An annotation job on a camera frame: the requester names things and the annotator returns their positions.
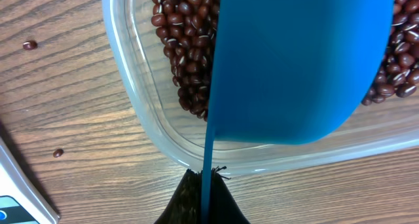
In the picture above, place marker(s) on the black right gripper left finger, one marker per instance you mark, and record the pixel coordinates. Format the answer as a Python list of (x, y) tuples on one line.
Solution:
[(184, 206)]

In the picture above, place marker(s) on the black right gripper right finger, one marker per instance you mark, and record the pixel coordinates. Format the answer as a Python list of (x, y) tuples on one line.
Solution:
[(223, 209)]

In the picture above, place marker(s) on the blue plastic measuring scoop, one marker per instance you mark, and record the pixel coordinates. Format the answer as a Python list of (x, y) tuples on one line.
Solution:
[(290, 71)]

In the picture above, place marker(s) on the white digital kitchen scale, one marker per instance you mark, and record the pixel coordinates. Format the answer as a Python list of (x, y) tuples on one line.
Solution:
[(21, 202)]

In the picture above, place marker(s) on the spilled red bean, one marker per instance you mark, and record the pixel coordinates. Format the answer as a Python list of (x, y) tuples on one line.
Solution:
[(57, 153), (29, 45)]

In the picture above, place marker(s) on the clear plastic bean container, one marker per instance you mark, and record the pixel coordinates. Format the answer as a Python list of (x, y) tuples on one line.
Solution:
[(145, 72)]

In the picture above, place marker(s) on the red beans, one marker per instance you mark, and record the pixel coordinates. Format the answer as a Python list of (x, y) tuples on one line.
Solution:
[(188, 28)]

